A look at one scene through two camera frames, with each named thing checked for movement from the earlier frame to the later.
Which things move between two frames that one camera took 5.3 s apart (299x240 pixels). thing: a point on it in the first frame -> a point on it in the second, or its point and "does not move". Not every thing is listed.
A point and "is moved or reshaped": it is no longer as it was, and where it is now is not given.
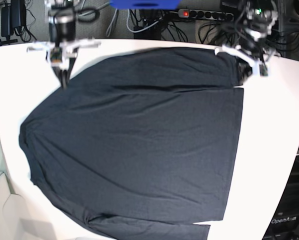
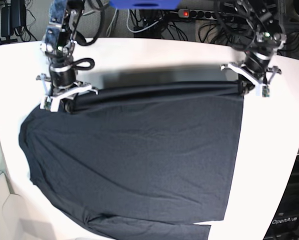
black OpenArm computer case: (290, 220) does not move
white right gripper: (58, 53) -> (50, 101)
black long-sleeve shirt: (141, 144) is moved or reshaped
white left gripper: (238, 51) -> (261, 84)
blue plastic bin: (145, 4) does not move
